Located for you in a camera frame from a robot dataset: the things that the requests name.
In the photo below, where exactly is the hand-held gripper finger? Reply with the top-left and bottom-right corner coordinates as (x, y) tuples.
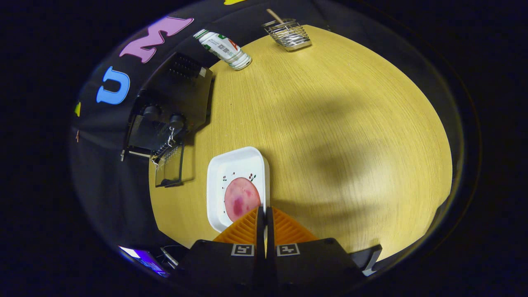
(266, 206), (365, 289)
(181, 206), (266, 289)

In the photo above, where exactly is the pink ham slice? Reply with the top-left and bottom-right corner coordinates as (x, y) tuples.
(224, 177), (261, 222)

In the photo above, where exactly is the white square plate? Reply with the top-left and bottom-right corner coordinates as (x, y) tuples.
(206, 146), (270, 233)

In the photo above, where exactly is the black toaster oven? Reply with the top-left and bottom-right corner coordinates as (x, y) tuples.
(120, 52), (214, 188)

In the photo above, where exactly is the dark pen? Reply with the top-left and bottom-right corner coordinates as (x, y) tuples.
(160, 247), (180, 266)

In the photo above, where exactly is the laptop with lit screen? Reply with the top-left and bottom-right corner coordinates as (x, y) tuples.
(118, 246), (170, 278)

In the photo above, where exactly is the white bottle with green cap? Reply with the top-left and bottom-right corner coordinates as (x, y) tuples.
(193, 29), (252, 71)

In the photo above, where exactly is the metal wire holder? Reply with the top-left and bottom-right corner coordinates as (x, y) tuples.
(262, 18), (312, 52)

